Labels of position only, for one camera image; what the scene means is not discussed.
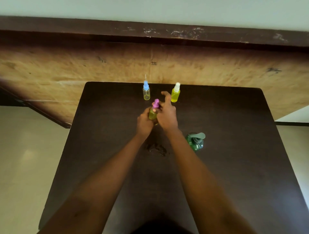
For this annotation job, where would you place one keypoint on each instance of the person's left hand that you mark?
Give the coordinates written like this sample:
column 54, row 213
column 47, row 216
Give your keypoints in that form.
column 143, row 125

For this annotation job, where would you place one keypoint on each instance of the person's right hand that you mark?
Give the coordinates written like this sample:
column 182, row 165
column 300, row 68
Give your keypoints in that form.
column 167, row 118

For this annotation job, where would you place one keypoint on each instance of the person's left fingers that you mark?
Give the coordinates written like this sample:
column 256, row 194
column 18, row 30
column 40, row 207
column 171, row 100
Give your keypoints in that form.
column 148, row 111

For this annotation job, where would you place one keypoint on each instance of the pink-capped yellow spray bottle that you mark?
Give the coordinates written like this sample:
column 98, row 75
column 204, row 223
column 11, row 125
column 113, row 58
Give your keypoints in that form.
column 153, row 113

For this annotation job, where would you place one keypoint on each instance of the person's right forearm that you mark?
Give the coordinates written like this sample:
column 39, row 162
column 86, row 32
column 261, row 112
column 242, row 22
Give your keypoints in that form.
column 200, row 183

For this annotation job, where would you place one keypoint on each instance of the person's left forearm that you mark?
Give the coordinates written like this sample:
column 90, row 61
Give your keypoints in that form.
column 101, row 188

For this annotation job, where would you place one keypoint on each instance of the blue-capped clear spray bottle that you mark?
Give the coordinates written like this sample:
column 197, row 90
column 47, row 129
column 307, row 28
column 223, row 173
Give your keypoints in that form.
column 146, row 92

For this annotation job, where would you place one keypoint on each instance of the white-capped yellow spray bottle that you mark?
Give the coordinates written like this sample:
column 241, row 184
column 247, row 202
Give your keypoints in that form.
column 175, row 94

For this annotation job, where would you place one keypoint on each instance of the wet liquid spill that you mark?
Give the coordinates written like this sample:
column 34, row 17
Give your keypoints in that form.
column 157, row 148

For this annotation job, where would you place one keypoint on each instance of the green pump dispenser bottle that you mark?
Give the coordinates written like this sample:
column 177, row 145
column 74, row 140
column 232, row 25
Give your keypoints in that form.
column 196, row 141

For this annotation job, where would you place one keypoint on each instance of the worn wooden counter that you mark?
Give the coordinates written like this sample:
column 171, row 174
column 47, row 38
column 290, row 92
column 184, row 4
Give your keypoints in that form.
column 72, row 70

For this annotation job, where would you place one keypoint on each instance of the person's dark shirt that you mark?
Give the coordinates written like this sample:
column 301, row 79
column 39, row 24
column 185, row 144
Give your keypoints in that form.
column 162, row 227

